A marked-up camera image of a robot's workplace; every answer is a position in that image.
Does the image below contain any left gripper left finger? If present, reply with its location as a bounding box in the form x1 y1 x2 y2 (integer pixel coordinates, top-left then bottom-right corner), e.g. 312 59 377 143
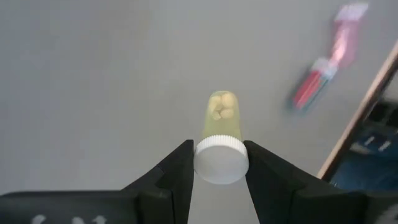
123 139 195 224

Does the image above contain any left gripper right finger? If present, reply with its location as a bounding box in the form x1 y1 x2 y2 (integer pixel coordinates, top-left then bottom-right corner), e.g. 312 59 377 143
244 140 368 224

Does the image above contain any wide pink pill bottle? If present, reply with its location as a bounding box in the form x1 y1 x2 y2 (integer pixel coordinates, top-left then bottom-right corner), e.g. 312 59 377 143
328 2 370 68

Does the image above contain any grey table mat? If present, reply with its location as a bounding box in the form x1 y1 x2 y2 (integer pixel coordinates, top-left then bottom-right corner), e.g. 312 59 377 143
0 0 398 224

